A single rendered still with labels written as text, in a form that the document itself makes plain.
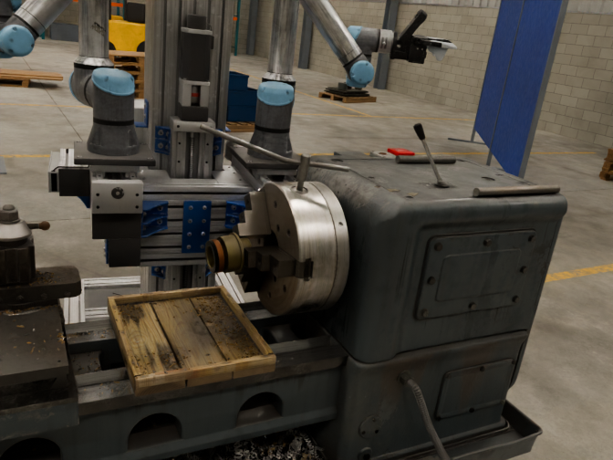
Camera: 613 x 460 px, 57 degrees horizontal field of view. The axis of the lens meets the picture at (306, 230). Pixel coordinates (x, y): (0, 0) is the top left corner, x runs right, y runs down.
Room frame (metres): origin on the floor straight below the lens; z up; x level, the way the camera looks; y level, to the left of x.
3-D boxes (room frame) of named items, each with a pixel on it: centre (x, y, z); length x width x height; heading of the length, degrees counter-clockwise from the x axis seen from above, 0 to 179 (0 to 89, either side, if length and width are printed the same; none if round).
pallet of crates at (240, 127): (8.39, 1.46, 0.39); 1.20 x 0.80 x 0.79; 129
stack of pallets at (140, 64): (10.34, 3.41, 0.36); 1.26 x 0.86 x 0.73; 133
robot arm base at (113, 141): (1.68, 0.61, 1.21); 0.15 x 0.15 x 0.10
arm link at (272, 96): (1.88, 0.15, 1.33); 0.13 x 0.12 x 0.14; 2
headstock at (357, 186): (1.48, -0.31, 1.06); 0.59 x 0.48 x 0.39; 119
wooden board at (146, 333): (1.16, 0.25, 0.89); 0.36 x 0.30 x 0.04; 29
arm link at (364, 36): (2.01, -0.11, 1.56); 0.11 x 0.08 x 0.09; 92
